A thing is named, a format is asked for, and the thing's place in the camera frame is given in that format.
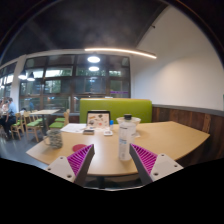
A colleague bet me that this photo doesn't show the speckled ceramic mug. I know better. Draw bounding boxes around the speckled ceramic mug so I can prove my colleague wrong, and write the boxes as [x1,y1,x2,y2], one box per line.
[43,128,64,150]

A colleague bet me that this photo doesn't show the clear plastic water bottle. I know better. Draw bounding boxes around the clear plastic water bottle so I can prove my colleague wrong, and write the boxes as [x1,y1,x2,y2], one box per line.
[117,113,137,162]

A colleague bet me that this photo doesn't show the light wooden dining table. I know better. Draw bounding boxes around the light wooden dining table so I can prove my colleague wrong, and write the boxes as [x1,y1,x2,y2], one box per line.
[29,108,61,134]

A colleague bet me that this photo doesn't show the white ceramic bowl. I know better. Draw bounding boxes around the white ceramic bowl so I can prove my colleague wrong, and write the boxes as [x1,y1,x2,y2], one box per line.
[116,116,142,129]

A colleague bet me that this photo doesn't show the flat round red coaster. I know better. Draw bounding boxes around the flat round red coaster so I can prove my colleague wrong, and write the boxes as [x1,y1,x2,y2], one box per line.
[72,143,88,153]

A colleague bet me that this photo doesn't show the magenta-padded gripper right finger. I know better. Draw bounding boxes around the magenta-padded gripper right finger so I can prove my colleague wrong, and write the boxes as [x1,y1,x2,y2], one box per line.
[129,143,184,186]

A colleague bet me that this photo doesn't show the long curved linear ceiling light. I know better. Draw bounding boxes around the long curved linear ceiling light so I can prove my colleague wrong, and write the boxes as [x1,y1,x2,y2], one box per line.
[84,47,158,60]

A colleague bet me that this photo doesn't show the green upholstered bench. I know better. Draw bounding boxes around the green upholstered bench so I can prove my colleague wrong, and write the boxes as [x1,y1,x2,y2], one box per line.
[79,97,153,124]

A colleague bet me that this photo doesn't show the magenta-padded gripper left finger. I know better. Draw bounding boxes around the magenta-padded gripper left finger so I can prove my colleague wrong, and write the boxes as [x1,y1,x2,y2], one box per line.
[44,143,96,187]

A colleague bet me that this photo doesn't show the small dark flat box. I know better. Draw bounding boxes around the small dark flat box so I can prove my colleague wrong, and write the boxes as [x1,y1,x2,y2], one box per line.
[82,128,96,136]

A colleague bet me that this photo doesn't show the white paper sheet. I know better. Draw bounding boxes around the white paper sheet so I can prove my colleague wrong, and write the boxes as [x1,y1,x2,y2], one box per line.
[60,123,88,134]

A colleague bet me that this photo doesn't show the black tablet with stickers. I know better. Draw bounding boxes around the black tablet with stickers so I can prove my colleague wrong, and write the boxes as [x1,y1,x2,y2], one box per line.
[86,110,111,130]

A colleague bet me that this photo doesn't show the group of green-seated wooden chairs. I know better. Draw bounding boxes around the group of green-seated wooden chairs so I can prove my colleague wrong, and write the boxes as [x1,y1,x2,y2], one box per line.
[9,108,71,143]

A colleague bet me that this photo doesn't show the person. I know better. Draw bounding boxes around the person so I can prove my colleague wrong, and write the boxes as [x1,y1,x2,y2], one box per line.
[0,97,18,141]

